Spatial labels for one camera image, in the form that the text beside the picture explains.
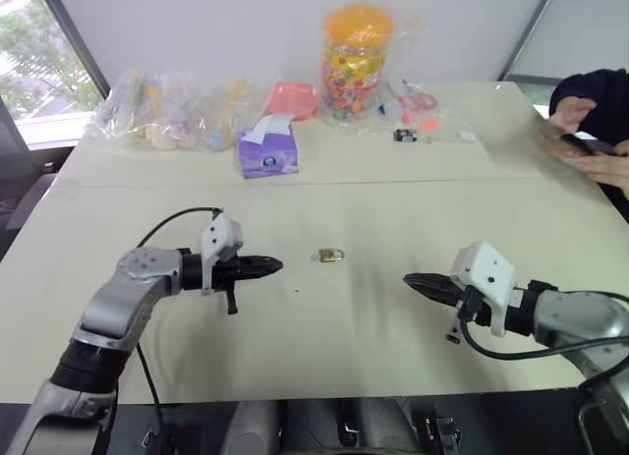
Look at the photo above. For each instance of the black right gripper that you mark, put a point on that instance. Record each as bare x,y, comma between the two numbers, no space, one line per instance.
473,305

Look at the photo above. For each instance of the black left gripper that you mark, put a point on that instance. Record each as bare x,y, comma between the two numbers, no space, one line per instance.
231,273

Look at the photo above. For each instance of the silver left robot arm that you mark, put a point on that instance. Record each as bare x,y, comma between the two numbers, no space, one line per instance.
113,307

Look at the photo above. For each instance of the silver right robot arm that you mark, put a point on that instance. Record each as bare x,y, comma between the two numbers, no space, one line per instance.
580,317

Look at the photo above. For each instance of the person's left hand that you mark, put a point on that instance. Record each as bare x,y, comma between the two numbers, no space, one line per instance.
604,167

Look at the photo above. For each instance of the person's right hand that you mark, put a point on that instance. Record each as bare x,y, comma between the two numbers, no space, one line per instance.
565,118

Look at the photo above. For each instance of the purple tissue box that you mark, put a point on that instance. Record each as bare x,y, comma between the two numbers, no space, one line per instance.
268,157

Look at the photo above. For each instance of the white tissue sheet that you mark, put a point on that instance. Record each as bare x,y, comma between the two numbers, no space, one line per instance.
270,126

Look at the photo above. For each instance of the grey rounded casing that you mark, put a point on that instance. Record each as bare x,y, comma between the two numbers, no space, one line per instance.
255,428
388,428

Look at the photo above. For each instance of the small clear plastic packet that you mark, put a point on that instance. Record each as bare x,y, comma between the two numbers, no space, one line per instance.
468,136

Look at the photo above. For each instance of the small black white box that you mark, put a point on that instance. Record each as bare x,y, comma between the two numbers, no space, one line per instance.
404,135

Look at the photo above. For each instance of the small clear bag of toys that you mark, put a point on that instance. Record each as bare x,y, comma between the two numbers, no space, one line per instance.
223,113

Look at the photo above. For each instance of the small orange plastic piece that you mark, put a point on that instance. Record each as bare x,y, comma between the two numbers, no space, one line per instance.
428,126

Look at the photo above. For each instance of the pink plastic bowl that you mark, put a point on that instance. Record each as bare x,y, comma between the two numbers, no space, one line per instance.
295,98

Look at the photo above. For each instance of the large clear bag of toys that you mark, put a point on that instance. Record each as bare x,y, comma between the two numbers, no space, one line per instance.
142,111

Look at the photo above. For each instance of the black smartphone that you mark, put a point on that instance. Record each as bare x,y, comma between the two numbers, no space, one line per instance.
589,144

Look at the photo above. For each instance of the candy jar with orange lid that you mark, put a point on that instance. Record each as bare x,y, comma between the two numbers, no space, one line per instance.
354,62

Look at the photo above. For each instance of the dark grey office chair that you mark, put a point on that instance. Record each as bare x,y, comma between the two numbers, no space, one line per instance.
24,209

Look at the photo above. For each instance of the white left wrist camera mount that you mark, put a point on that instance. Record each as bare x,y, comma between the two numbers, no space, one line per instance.
221,236

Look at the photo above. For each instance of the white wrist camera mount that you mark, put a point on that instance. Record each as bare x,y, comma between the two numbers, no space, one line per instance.
221,236
486,278

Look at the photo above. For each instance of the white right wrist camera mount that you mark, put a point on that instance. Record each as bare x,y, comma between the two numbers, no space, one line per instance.
486,278

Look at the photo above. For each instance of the black window frame post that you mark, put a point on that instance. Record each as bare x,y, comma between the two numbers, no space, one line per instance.
74,37

